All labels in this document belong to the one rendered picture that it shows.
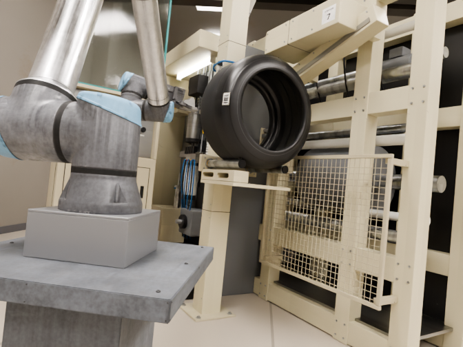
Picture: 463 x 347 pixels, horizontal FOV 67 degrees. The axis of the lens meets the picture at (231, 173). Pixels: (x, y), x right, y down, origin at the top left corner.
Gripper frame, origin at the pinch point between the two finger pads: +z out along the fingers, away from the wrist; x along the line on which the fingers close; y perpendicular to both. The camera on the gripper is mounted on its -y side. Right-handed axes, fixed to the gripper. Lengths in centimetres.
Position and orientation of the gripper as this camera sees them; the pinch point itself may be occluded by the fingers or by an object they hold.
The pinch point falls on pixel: (195, 111)
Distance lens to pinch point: 173.7
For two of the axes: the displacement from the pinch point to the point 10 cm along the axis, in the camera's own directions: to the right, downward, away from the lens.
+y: 2.0, -9.8, 0.9
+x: -5.2, -0.3, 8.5
